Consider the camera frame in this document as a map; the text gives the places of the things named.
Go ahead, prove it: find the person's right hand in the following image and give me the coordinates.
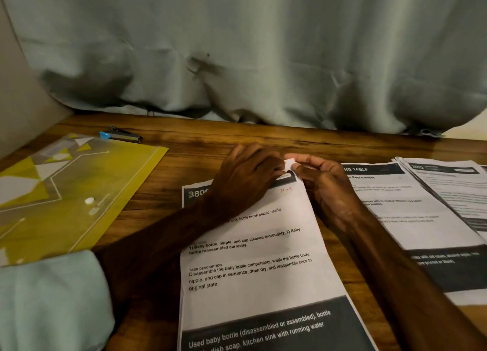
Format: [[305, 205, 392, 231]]
[[288, 154, 366, 232]]

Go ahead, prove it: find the person's left hand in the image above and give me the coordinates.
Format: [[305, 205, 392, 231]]
[[205, 143, 288, 225]]

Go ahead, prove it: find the wash baby bottle paper stack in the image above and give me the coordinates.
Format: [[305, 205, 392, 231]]
[[177, 168, 380, 351]]

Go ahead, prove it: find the yellow patterned folder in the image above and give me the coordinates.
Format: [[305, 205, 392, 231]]
[[0, 132, 170, 269]]

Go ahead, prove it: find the person's right forearm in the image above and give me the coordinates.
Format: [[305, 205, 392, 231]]
[[338, 210, 487, 351]]

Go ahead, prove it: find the person's left forearm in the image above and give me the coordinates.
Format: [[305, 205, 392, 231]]
[[0, 198, 225, 351]]

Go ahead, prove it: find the blue pen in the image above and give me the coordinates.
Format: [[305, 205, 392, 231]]
[[99, 125, 145, 144]]

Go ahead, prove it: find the pale green curtain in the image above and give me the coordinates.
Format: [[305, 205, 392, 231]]
[[0, 0, 487, 137]]

